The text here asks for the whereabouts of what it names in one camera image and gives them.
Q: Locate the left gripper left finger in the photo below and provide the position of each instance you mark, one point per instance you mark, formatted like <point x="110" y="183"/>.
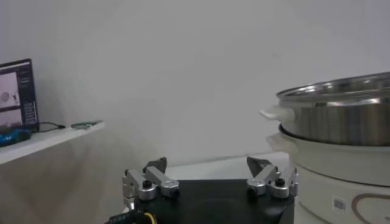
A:
<point x="152" y="182"/>

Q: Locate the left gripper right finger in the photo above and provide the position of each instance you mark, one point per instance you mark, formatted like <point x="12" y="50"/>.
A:
<point x="268" y="179"/>

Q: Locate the stainless steel steamer basket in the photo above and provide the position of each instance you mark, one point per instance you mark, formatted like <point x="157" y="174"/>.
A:
<point x="335" y="121"/>

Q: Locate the white electric cooker pot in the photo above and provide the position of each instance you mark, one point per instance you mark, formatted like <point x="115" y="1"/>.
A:
<point x="335" y="164"/>

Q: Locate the white side table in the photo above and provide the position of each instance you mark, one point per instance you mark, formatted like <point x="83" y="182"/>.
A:
<point x="45" y="141"/>

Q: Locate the blue handheld device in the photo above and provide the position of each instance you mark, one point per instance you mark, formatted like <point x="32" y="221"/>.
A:
<point x="13" y="138"/>

